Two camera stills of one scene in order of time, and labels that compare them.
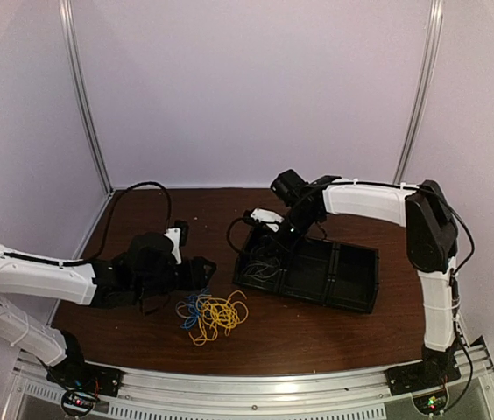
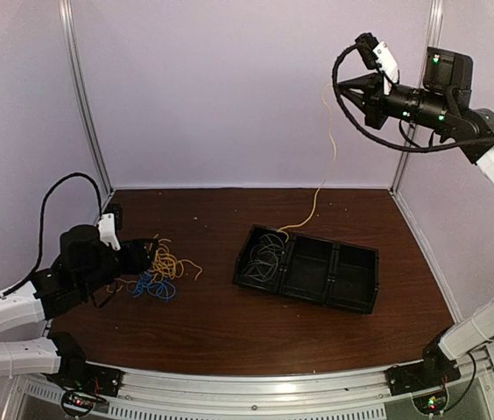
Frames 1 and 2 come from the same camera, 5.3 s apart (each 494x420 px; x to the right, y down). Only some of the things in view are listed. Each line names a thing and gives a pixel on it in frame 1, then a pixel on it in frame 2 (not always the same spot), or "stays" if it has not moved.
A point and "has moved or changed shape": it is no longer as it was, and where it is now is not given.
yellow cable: [219, 313] has moved or changed shape
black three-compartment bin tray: [318, 269] stays
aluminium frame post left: [72, 53] stays
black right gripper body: [302, 223] → [429, 109]
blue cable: [192, 311] has moved or changed shape
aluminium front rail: [356, 394] stays
